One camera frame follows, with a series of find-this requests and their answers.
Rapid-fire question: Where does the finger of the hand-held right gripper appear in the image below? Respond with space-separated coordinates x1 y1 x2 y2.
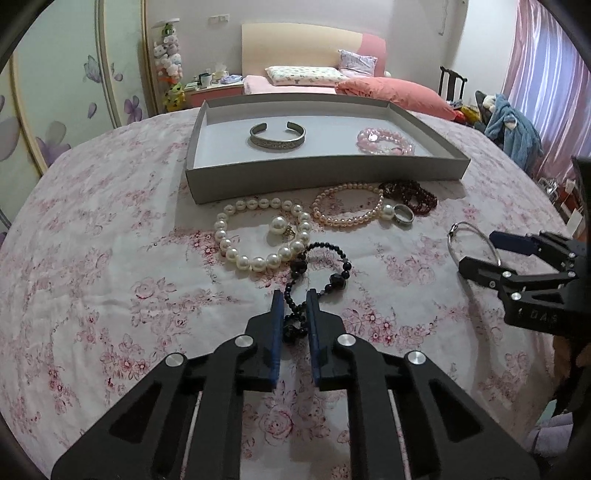
489 230 580 271
458 257 580 305

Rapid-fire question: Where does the pink nightstand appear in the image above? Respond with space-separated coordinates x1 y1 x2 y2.
185 76 245 110

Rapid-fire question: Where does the folded pink quilt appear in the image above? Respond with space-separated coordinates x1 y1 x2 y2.
335 77 458 121

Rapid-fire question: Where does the lavender pillow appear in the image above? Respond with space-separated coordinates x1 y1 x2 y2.
338 49 377 77

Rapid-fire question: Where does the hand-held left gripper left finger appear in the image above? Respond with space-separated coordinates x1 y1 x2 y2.
51 290 284 480

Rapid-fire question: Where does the pink bead bracelet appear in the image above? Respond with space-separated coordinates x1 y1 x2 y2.
356 127 415 156

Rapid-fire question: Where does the grey cardboard tray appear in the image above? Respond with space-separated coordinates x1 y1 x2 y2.
185 92 472 205

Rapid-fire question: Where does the dark grey plush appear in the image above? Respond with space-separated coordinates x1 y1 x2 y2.
475 90 500 125

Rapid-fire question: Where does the small pink pearl necklace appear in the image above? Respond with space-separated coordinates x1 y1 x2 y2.
312 183 395 228

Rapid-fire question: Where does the blue fleece robe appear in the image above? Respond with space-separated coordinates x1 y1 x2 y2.
484 93 544 172

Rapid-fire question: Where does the purple clothing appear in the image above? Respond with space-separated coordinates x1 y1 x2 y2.
525 412 578 462

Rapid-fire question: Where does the pink bed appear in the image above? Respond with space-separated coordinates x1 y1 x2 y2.
242 74 345 96

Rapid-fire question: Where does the black bead necklace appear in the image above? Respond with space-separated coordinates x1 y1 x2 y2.
283 241 354 344

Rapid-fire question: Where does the pink curtain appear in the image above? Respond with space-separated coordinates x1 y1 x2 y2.
501 0 591 163

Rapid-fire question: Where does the silver cuff bracelet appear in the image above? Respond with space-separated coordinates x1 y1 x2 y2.
248 121 306 151

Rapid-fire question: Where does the cream and pink headboard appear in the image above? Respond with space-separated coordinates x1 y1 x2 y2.
241 23 387 77

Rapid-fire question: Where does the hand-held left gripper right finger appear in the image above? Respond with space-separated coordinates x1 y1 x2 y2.
305 288 541 480

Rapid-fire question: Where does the white patterned pillow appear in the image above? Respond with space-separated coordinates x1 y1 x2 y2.
264 65 346 88

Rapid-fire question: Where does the dark red bead bracelet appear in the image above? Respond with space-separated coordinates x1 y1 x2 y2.
379 180 438 216

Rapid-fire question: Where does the large white pearl necklace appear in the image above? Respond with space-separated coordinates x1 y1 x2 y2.
213 196 314 272

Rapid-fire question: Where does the thin silver bangle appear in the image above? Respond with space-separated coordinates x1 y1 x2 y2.
447 222 502 297

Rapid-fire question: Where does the flower print sliding wardrobe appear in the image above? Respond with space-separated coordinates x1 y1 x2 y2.
0 0 158 241

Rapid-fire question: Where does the dark wooden chair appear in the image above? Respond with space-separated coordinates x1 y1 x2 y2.
438 66 469 103

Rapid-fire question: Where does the plush toy tower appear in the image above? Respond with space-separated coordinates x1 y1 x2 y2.
152 21 188 112

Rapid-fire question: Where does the colourful toy pile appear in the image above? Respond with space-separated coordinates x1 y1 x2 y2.
454 99 485 124

